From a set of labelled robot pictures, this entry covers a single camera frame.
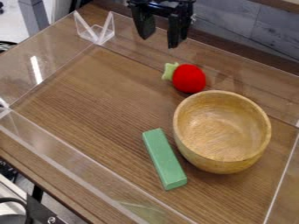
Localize black clamp device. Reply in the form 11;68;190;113
0;198;68;224

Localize wooden bowl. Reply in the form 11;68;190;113
173;90;273;174

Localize green rectangular block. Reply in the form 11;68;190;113
143;129;187;191

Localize clear acrylic enclosure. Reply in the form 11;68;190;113
0;7;299;224

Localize red plush strawberry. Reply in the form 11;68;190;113
162;62;206;94

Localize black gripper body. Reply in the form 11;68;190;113
126;0;197;23

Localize grey table leg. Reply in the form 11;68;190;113
18;0;50;36

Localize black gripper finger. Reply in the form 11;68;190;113
167;14;193;48
131;6;155;39

